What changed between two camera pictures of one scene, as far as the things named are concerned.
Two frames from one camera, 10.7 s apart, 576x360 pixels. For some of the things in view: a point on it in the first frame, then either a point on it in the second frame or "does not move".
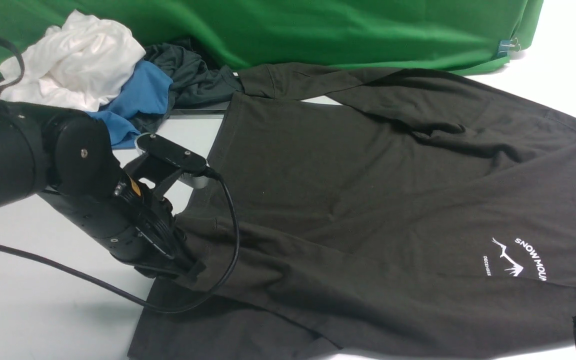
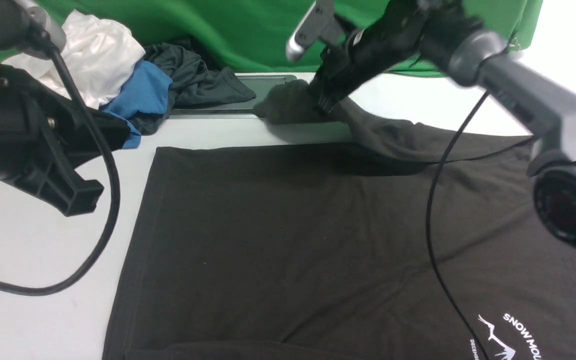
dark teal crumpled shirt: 194,81 does not move
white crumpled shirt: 80,64 does not move
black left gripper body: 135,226 -> 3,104
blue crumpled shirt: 145,90 does not move
